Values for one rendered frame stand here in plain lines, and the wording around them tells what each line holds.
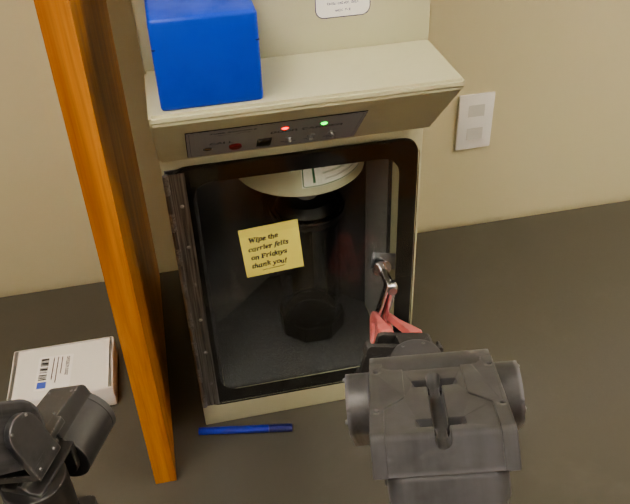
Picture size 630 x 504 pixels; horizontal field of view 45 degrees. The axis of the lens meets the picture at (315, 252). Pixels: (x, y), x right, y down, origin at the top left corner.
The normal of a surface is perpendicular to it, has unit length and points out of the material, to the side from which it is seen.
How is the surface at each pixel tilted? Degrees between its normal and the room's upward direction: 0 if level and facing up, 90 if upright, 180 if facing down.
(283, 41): 90
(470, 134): 90
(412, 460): 48
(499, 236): 0
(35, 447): 70
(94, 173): 90
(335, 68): 0
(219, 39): 90
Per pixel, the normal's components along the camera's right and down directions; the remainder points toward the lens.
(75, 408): 0.90, -0.18
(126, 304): 0.21, 0.58
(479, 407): -0.12, -0.95
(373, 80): -0.04, -0.80
